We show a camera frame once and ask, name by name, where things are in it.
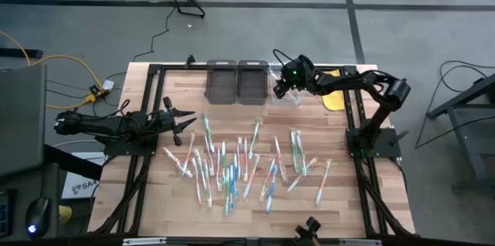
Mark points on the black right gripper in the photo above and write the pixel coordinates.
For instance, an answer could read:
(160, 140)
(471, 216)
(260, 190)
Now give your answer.
(294, 77)

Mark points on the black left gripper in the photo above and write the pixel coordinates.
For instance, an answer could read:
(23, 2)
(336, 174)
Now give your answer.
(168, 120)

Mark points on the clear plastic bin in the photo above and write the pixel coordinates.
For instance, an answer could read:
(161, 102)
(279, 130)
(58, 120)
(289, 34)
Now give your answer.
(292, 99)

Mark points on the grey translucent plastic bin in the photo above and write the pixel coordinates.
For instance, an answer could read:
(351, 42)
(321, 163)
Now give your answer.
(220, 87)
(252, 87)

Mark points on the blue toothbrush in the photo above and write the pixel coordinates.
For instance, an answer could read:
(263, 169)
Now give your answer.
(231, 186)
(236, 178)
(272, 190)

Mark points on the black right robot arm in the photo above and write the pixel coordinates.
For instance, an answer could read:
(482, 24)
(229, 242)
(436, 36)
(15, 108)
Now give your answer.
(348, 83)

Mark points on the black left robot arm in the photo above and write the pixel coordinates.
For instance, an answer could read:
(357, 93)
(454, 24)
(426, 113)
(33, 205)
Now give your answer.
(100, 124)

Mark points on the yellow cloth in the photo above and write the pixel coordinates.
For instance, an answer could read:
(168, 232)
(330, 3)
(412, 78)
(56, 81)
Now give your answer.
(334, 101)

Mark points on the white power adapter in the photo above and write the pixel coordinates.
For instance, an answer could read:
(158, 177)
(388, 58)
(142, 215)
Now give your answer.
(108, 84)

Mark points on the yellow black power plug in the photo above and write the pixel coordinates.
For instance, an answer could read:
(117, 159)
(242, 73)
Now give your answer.
(93, 97)

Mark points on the black desk beam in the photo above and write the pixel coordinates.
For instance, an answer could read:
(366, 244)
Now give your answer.
(73, 162)

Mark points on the white cardboard box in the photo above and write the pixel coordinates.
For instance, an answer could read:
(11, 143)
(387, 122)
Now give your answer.
(83, 186)

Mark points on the small yellow object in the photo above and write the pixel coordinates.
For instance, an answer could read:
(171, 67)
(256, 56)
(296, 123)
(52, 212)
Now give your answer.
(65, 215)

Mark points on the black articulated device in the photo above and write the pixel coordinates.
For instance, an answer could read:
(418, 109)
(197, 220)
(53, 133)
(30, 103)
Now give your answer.
(308, 232)

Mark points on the dark grey monitor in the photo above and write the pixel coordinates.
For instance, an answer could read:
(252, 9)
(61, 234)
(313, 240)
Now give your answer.
(19, 122)

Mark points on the black side table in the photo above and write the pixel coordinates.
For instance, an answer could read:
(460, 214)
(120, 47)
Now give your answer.
(460, 99)

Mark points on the black computer mouse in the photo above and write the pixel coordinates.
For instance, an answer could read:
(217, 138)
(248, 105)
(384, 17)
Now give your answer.
(36, 215)

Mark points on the black floor bar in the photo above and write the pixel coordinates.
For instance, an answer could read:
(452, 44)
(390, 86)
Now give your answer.
(19, 53)

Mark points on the dark desk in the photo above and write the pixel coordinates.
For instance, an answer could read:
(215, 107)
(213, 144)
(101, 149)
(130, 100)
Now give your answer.
(15, 184)

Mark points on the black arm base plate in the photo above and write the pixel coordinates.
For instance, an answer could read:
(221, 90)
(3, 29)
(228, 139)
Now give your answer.
(386, 143)
(116, 149)

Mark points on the silver metal bracket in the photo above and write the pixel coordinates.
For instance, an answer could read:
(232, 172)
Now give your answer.
(145, 241)
(359, 242)

